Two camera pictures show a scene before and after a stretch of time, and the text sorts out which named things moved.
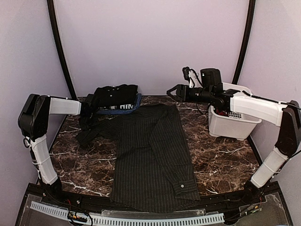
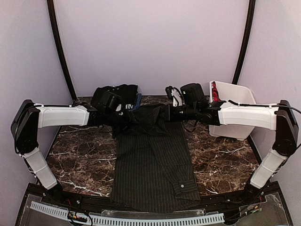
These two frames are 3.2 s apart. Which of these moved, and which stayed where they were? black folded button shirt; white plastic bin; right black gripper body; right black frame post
Moved: right black gripper body
Stayed: black folded button shirt; white plastic bin; right black frame post
